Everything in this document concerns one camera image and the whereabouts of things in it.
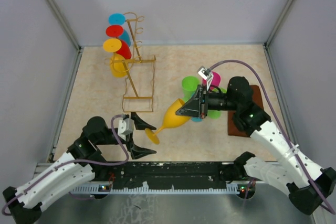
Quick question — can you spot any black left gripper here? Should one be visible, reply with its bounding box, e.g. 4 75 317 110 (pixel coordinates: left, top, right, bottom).
96 113 156 159

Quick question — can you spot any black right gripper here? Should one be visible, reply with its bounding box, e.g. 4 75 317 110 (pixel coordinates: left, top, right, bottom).
176 83 239 118

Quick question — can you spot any teal wine glass front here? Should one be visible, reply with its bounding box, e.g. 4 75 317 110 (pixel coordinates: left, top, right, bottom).
191 117 203 122

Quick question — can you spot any teal wine glass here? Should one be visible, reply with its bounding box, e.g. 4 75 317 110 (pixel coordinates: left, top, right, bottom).
106 13 131 47
191 117 203 122

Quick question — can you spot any orange wine glass front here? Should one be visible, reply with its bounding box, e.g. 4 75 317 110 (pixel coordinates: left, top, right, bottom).
144 99 191 145

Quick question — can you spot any orange wine glass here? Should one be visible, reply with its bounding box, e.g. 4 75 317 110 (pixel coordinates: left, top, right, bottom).
103 38 128 78
144 99 191 145

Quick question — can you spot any green wine glass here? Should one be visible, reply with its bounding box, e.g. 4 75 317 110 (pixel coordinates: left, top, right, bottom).
207 88 226 119
181 76 199 102

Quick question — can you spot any green wine glass front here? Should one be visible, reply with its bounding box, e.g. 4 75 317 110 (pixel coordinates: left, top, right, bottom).
181 76 199 102

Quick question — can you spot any pink wine glass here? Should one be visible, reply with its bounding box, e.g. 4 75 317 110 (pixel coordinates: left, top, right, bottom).
210 71 221 90

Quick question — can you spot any gold wire glass rack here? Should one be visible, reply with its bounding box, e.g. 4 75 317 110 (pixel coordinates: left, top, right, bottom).
104 12 156 113

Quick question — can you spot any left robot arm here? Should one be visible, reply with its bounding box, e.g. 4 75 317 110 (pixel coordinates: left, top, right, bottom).
2 112 155 223

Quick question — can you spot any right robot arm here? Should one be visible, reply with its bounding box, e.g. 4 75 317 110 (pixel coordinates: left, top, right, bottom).
176 77 335 215

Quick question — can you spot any red wine glass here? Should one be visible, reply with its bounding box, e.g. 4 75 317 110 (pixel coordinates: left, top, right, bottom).
103 24 132 60

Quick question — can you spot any teal wine glass rear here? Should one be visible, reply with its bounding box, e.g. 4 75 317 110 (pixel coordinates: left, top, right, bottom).
106 13 131 47

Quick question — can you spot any brown cloth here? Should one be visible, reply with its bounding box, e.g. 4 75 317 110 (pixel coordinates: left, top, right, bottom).
227 85 264 137

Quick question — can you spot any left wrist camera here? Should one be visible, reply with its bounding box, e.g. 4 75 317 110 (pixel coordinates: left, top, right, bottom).
118 118 134 136

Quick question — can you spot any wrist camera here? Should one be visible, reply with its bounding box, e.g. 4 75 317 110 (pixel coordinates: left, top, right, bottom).
197 66 214 91
118 118 134 136

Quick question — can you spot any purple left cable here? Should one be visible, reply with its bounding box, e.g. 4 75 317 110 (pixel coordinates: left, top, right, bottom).
1 113 130 216

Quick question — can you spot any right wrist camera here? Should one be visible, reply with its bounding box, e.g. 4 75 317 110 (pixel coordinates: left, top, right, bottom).
197 66 214 91

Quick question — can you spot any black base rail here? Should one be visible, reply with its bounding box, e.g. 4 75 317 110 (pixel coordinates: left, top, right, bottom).
78 160 253 190

